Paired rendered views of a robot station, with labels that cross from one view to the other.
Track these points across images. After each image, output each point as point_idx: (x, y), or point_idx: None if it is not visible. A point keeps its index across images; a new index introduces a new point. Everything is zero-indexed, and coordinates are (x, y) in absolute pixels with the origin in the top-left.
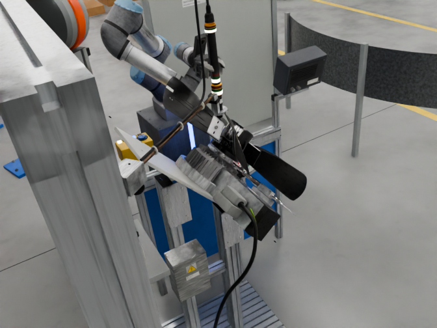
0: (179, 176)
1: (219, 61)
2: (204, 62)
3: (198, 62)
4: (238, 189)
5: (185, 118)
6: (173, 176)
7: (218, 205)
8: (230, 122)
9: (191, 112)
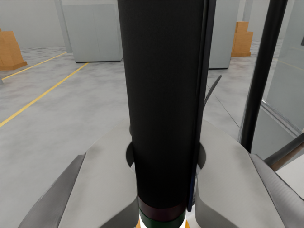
0: (292, 177)
1: (119, 138)
2: (225, 196)
3: (301, 226)
4: (199, 169)
5: (302, 133)
6: (301, 155)
7: None
8: (211, 87)
9: (287, 144)
